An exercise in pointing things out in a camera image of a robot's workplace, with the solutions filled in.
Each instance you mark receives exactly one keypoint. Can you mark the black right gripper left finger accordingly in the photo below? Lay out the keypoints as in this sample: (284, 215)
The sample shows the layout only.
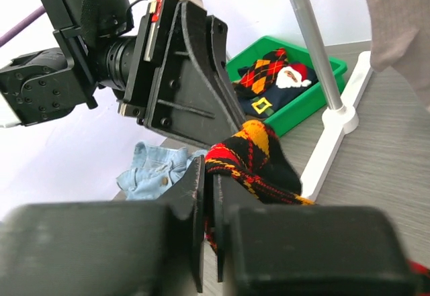
(108, 248)

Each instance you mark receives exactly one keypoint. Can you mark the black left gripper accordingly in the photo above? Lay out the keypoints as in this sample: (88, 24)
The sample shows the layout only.
(178, 85)

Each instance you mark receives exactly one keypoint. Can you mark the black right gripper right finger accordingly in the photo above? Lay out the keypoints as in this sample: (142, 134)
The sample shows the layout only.
(239, 226)

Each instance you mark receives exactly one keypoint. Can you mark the beige grey sock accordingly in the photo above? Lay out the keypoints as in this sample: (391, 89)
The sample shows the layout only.
(400, 40)

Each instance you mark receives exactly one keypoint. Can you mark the black colourful argyle sock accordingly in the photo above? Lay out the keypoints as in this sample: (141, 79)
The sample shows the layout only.
(261, 75)

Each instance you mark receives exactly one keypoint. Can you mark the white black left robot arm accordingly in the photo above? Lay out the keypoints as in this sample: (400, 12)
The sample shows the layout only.
(94, 51)

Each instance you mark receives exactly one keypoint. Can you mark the light blue denim shirt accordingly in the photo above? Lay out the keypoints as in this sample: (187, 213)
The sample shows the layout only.
(153, 170)

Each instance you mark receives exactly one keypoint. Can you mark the white metal drying rack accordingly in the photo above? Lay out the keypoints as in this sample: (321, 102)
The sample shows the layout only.
(340, 117)

